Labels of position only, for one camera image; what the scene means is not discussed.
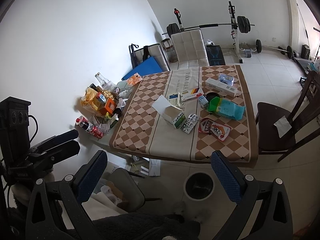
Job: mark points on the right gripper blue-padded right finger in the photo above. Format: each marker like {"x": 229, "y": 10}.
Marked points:
{"x": 274, "y": 219}

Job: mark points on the red and white snack packet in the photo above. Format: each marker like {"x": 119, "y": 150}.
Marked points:
{"x": 208, "y": 126}

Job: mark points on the silver pill blister pack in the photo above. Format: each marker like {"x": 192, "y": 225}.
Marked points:
{"x": 190, "y": 123}

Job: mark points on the white round trash bin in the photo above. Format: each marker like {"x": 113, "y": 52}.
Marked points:
{"x": 199, "y": 186}

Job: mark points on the white box with colour stripes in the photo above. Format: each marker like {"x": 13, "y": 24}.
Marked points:
{"x": 191, "y": 94}

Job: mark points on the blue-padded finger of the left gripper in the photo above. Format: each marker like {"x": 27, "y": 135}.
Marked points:
{"x": 56, "y": 149}

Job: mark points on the black paper bag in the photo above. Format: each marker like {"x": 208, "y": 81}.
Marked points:
{"x": 215, "y": 55}

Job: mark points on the beige padded chair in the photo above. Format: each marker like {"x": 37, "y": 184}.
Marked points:
{"x": 190, "y": 49}

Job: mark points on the white weight bench rack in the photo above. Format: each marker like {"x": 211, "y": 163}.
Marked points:
{"x": 234, "y": 30}

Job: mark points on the orange box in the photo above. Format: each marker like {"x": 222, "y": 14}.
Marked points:
{"x": 108, "y": 107}

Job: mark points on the open white green medicine box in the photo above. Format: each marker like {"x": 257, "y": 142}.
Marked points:
{"x": 170, "y": 113}

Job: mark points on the yellow snack bag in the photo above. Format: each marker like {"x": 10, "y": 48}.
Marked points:
{"x": 90, "y": 101}

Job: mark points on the blue cartoon plastic bag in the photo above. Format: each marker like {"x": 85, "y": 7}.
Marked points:
{"x": 226, "y": 79}

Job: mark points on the red cola bottle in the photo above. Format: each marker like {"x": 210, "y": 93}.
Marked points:
{"x": 89, "y": 127}

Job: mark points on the brown checkered tablecloth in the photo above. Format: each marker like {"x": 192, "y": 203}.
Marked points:
{"x": 142, "y": 131}

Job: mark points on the small red-blue milk carton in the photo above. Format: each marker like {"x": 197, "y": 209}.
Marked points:
{"x": 203, "y": 102}

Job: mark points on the orange white packet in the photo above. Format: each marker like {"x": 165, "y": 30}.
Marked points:
{"x": 134, "y": 79}

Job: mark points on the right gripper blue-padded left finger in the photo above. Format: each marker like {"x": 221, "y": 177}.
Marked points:
{"x": 72, "y": 191}

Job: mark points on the long white toothpaste box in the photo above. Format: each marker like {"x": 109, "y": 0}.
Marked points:
{"x": 217, "y": 85}

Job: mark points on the black round lid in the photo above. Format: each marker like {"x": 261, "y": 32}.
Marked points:
{"x": 209, "y": 96}

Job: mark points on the dark wooden chair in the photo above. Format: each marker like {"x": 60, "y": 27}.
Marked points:
{"x": 278, "y": 127}

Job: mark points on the green and teal snack bag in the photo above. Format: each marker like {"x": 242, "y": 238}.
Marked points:
{"x": 226, "y": 108}

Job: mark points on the barbell on floor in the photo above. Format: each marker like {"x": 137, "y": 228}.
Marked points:
{"x": 288, "y": 51}

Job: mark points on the blue flat board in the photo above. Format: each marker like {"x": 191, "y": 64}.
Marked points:
{"x": 147, "y": 67}

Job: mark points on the black barbell on rack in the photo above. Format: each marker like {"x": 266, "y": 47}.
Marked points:
{"x": 244, "y": 26}

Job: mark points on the clear glass bottle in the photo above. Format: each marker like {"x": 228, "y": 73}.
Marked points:
{"x": 104, "y": 82}

